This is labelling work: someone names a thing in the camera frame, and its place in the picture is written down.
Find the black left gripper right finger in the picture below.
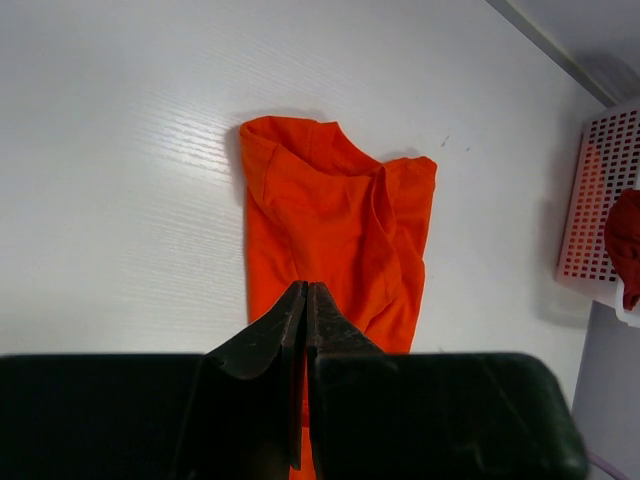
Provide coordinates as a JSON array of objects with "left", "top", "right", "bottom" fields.
[{"left": 306, "top": 283, "right": 589, "bottom": 479}]

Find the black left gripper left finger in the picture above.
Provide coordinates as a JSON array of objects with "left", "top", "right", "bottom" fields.
[{"left": 1, "top": 282, "right": 307, "bottom": 479}]

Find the orange t shirt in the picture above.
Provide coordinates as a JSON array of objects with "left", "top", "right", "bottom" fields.
[{"left": 238, "top": 115, "right": 439, "bottom": 480}]

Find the dark red t shirt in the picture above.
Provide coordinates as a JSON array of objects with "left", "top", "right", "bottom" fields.
[{"left": 604, "top": 189, "right": 639, "bottom": 311}]

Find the white plastic basket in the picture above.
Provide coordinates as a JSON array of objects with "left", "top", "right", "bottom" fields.
[{"left": 556, "top": 98, "right": 639, "bottom": 327}]

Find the beige rail at table edge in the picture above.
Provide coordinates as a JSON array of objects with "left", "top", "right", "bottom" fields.
[{"left": 489, "top": 0, "right": 639, "bottom": 107}]

